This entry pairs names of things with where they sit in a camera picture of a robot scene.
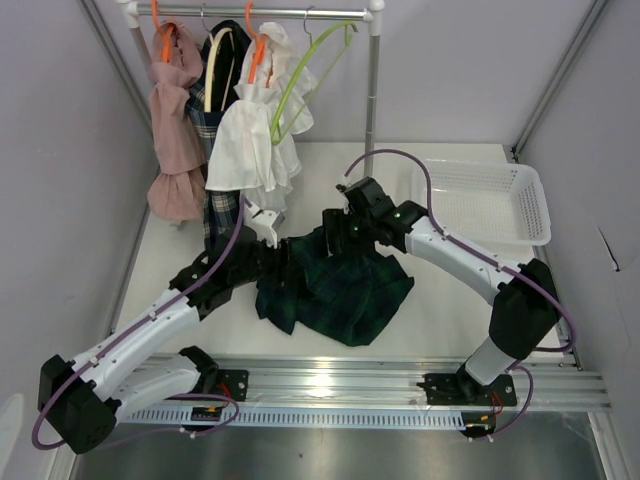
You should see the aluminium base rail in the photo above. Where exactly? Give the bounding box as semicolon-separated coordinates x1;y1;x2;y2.
114;299;614;412

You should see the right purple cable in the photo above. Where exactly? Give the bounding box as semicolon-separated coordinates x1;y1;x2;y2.
342;148;577;436

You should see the right black mount plate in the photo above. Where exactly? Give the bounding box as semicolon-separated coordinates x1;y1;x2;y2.
416;373;517;407

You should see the orange plastic hanger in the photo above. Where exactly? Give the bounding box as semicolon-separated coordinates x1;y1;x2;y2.
244;1;267;84

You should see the pink skirt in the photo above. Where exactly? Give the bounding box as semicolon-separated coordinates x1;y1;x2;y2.
147;21;205;223

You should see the cream plastic hanger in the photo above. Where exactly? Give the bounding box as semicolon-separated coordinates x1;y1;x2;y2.
205;27;242;112

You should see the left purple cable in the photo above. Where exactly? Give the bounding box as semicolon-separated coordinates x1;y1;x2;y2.
32;194;249;451

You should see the green plaid skirt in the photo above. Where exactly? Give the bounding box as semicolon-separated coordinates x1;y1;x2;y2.
255;227;415;347

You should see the purple cable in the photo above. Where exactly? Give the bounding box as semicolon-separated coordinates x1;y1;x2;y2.
32;194;249;451
342;148;577;436

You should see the white ruffled skirt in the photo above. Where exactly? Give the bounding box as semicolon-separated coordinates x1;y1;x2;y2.
206;22;302;212

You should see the navy plaid skirt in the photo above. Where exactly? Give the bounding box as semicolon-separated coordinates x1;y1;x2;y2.
186;20;251;249

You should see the left black mount plate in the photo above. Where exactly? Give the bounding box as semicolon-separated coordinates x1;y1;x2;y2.
201;369;250;402

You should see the green plastic hanger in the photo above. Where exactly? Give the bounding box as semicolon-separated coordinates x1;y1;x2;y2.
270;21;359;146

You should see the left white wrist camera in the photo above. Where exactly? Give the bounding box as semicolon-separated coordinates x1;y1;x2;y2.
243;199;285;248

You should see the slotted cable duct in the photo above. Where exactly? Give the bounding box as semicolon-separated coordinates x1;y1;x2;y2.
125;405;466;431

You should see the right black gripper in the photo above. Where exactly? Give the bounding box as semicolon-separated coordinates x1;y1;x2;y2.
319;208;376;259

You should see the orange hanger with pink skirt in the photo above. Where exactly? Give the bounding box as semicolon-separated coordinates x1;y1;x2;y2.
151;0;176;64

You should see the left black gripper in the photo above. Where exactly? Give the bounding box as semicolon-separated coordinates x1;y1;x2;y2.
230;232;304;288

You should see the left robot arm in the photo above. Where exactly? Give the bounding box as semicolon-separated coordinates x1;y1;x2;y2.
31;228;300;454

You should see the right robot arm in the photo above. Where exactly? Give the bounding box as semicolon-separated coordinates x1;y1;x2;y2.
322;201;560;404

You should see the white plastic basket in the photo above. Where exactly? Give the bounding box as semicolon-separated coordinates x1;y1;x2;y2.
411;159;551;247

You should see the metal clothes rack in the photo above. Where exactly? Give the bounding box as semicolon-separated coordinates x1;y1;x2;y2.
117;1;385;177

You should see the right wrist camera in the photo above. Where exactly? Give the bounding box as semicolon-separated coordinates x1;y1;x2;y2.
336;177;395;219

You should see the black mount plate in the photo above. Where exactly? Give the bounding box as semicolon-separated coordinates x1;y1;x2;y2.
201;369;250;402
416;373;517;407

